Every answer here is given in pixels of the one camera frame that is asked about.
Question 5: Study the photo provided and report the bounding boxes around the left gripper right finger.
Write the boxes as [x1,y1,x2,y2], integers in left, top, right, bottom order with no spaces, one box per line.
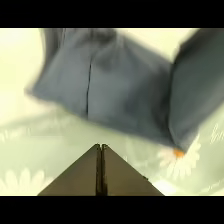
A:
[100,143,165,197]

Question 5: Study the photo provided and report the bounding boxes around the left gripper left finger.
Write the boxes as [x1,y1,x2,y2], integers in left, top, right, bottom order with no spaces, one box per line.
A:
[37,143,102,197]

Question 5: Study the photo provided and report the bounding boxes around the blue shirt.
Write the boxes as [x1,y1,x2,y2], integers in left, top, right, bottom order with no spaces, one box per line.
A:
[25,27,224,154]

